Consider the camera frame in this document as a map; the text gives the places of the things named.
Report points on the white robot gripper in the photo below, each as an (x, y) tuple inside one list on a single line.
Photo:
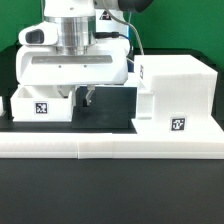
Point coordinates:
[(39, 64)]

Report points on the white front drawer tray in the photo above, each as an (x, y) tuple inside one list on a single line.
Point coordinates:
[(41, 104)]

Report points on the white drawer cabinet box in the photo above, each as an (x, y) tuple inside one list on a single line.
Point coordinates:
[(175, 94)]

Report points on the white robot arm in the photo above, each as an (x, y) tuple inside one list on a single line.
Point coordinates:
[(67, 49)]

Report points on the white L-shaped fence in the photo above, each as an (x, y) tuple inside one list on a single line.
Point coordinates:
[(109, 146)]

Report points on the white block at left edge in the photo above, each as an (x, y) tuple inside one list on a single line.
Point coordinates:
[(1, 106)]

